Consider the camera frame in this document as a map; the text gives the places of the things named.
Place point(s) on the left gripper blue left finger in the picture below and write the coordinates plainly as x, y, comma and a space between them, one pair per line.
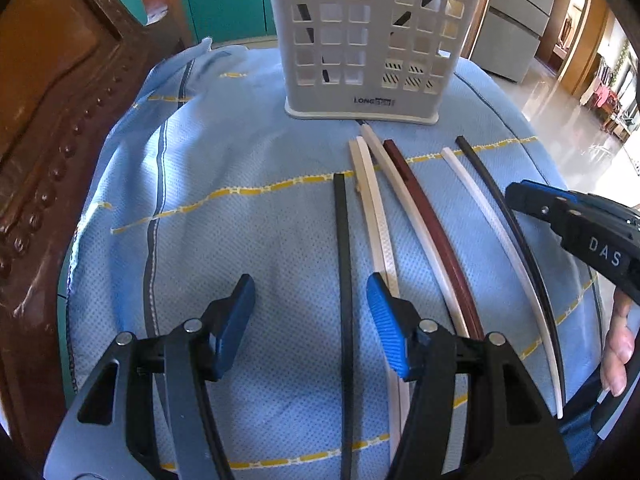
226, 320

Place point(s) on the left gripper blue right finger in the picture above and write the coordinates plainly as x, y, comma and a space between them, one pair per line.
404, 343

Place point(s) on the cream chopstick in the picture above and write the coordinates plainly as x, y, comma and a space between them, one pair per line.
419, 227
383, 263

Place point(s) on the dark red chopstick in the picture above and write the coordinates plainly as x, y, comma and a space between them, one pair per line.
452, 267

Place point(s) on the black chopstick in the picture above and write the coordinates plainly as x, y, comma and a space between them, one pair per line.
531, 267
347, 347

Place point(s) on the white chopstick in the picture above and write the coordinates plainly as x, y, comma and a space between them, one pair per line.
507, 245

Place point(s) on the person's right hand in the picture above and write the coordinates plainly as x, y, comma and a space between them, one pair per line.
619, 346

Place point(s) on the light blue checked cloth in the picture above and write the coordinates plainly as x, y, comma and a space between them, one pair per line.
206, 178

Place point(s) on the grey refrigerator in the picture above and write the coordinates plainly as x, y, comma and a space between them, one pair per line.
510, 36

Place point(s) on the white plastic utensil basket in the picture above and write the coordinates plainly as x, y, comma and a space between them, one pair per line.
369, 59

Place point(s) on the brown wooden chair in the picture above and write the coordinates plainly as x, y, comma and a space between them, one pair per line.
70, 69

